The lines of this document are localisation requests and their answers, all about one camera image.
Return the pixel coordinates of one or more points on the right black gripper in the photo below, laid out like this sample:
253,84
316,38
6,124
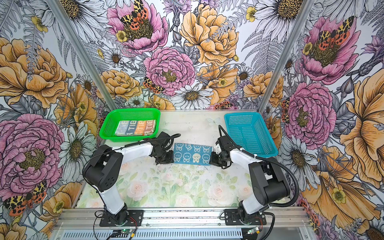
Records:
213,162

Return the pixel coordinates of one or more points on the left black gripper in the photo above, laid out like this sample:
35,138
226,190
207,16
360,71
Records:
168,160

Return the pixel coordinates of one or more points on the blue white patterned towel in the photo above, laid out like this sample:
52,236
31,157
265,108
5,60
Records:
190,154

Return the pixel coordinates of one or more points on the cream orange patterned towel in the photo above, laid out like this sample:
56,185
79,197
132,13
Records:
136,128

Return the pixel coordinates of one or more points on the teal plastic basket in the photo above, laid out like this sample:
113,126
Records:
248,130

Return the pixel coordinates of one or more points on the green plastic basket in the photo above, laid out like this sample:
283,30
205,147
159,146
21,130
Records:
112,120

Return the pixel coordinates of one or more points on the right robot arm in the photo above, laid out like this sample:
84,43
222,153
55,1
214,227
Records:
268,181

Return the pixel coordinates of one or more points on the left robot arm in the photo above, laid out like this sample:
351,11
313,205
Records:
102,171

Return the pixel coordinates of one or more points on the white vented strip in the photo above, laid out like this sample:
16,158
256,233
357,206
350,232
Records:
157,234

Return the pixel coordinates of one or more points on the green circuit board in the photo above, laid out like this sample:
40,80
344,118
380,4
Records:
124,232

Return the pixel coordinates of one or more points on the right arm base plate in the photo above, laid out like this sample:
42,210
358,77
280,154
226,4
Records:
236,217

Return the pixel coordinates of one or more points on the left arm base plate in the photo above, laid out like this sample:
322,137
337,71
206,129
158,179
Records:
125,218

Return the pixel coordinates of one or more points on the aluminium front rail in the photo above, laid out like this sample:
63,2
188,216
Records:
176,218

